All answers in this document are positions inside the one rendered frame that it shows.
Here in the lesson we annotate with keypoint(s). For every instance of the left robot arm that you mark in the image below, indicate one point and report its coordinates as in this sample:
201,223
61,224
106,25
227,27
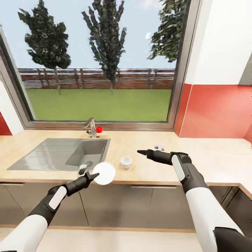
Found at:
27,236

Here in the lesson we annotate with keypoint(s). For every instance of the drop in sink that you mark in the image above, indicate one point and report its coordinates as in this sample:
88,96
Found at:
66,154

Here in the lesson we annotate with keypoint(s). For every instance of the coffee cup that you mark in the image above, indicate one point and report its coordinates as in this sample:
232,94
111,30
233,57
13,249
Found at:
126,162

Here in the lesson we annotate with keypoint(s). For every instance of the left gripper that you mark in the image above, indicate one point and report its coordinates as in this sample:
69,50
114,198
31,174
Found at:
84,181

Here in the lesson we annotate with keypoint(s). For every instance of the fixed window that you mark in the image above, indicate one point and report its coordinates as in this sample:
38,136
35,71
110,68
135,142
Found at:
122,62

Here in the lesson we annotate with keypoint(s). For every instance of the saucer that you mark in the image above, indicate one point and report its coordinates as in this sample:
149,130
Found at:
107,173

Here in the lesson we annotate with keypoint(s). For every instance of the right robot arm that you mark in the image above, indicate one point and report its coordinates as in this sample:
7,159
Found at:
216,231

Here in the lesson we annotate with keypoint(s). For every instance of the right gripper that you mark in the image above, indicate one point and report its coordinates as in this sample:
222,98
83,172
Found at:
153,155

